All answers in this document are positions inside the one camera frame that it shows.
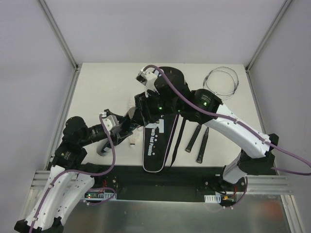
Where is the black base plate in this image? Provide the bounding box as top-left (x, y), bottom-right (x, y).
top-left (94, 166), bottom-right (246, 202)

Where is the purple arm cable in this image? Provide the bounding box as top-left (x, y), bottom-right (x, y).
top-left (29, 114), bottom-right (116, 233)
top-left (143, 65), bottom-right (311, 176)

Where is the badminton racket black grip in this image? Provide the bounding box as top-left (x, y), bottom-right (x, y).
top-left (196, 127), bottom-right (209, 164)
top-left (185, 124), bottom-right (202, 153)

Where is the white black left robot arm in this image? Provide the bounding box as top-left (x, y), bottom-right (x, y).
top-left (14, 107), bottom-right (141, 233)

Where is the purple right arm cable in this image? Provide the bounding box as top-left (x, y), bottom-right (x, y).
top-left (143, 65), bottom-right (311, 176)

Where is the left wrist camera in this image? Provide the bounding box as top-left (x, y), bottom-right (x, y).
top-left (99, 112), bottom-right (119, 131)

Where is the aluminium frame rail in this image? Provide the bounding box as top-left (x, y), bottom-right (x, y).
top-left (30, 170), bottom-right (294, 195)

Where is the black shuttlecock tube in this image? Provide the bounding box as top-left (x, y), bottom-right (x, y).
top-left (97, 108), bottom-right (141, 157)

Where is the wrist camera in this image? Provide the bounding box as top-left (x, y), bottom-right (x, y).
top-left (99, 112), bottom-right (119, 131)
top-left (136, 68), bottom-right (158, 97)

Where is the white feather shuttlecock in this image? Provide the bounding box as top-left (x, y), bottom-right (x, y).
top-left (128, 98), bottom-right (135, 109)
top-left (129, 137), bottom-right (137, 149)
top-left (127, 107), bottom-right (136, 120)

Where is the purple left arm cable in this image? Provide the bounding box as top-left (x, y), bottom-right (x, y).
top-left (29, 114), bottom-right (116, 233)

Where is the black racket bag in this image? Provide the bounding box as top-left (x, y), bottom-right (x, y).
top-left (143, 74), bottom-right (180, 173)

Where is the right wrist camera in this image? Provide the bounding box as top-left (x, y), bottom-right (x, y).
top-left (136, 68), bottom-right (158, 97)

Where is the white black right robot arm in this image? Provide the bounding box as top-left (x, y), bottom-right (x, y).
top-left (135, 65), bottom-right (278, 192)

